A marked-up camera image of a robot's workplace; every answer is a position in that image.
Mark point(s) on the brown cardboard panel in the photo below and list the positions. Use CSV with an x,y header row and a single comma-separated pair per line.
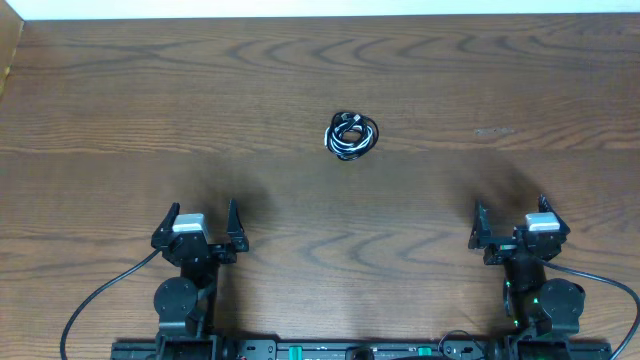
x,y
11,27

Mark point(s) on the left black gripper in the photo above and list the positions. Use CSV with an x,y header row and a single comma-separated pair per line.
x,y
237,239

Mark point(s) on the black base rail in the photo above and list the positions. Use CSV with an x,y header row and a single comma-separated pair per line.
x,y
274,350

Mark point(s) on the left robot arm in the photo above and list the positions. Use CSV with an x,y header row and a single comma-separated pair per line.
x,y
186,304

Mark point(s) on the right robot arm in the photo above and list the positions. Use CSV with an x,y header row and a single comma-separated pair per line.
x,y
545,311

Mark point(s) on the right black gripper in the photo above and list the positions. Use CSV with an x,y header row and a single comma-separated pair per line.
x,y
502,248

